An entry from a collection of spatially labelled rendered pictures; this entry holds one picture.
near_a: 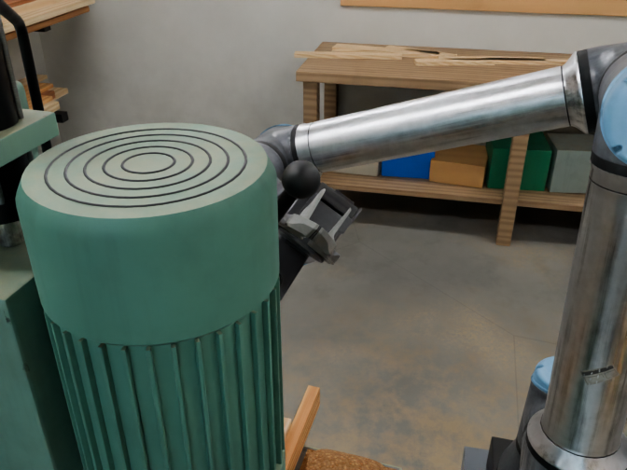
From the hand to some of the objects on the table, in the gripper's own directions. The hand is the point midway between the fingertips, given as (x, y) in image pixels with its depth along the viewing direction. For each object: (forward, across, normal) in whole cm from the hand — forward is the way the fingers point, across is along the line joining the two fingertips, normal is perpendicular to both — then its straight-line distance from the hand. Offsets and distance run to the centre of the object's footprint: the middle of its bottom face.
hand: (313, 235), depth 69 cm
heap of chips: (-27, +27, +24) cm, 44 cm away
